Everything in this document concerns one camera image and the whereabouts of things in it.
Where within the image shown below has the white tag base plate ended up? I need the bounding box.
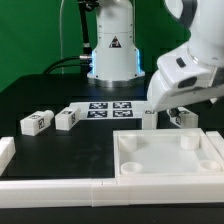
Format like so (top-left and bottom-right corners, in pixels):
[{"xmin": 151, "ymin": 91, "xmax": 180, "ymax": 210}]
[{"xmin": 69, "ymin": 101, "xmax": 146, "ymax": 120}]

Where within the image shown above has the white square tabletop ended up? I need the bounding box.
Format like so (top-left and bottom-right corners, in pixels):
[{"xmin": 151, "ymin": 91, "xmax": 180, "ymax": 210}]
[{"xmin": 113, "ymin": 128, "xmax": 224, "ymax": 177}]

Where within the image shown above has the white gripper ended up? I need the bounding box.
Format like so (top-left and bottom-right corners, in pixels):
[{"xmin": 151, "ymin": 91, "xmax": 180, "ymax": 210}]
[{"xmin": 147, "ymin": 71, "xmax": 224, "ymax": 117}]

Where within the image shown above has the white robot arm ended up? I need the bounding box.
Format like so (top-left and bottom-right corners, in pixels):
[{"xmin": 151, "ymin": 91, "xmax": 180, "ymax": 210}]
[{"xmin": 88, "ymin": 0, "xmax": 224, "ymax": 112}]

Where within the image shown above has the black cable bundle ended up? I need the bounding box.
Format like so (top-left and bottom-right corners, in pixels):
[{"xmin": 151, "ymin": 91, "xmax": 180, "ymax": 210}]
[{"xmin": 42, "ymin": 0, "xmax": 100, "ymax": 76}]

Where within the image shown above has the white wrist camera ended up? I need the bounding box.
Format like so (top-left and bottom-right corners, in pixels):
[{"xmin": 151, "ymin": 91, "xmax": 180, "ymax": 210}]
[{"xmin": 157, "ymin": 43, "xmax": 224, "ymax": 89}]

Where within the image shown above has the grey thin cable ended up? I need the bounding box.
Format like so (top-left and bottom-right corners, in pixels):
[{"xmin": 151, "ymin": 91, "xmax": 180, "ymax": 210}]
[{"xmin": 59, "ymin": 0, "xmax": 67, "ymax": 75}]

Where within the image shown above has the white fence frame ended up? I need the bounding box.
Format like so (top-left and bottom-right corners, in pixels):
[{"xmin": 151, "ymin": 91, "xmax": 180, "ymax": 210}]
[{"xmin": 0, "ymin": 131, "xmax": 224, "ymax": 208}]

